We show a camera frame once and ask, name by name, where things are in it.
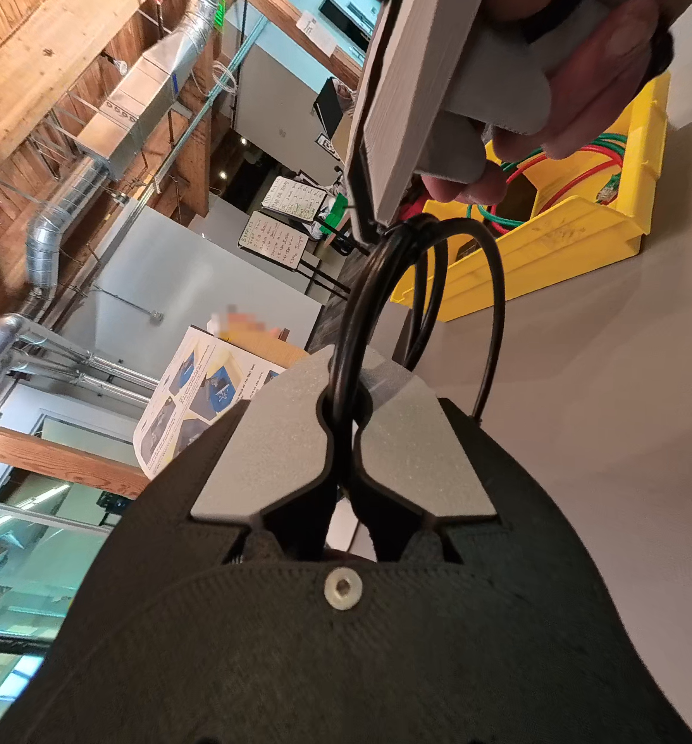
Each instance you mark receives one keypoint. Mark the silver air duct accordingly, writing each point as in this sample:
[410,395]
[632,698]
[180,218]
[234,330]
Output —
[137,99]

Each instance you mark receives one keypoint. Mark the yellow plastic bin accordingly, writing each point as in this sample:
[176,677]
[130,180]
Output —
[555,250]

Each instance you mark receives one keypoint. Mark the handwritten whiteboard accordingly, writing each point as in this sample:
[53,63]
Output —
[273,241]
[293,200]

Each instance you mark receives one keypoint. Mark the green plastic bin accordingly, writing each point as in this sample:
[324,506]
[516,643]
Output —
[337,215]

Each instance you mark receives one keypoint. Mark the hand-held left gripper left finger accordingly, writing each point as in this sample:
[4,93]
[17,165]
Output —
[264,459]

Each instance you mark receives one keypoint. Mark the silver conduit pipes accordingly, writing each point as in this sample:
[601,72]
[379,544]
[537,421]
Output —
[61,360]

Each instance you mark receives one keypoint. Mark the printed instruction board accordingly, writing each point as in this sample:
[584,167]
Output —
[206,372]

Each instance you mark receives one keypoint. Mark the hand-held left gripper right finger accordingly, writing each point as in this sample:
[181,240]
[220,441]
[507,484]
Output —
[427,465]

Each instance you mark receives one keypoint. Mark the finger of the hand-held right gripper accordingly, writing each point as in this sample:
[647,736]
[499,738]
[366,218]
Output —
[362,192]
[416,87]

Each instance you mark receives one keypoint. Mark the person's right hand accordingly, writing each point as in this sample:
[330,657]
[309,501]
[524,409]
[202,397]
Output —
[601,70]

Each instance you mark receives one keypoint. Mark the wooden ceiling beam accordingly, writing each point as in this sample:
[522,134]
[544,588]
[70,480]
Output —
[61,459]

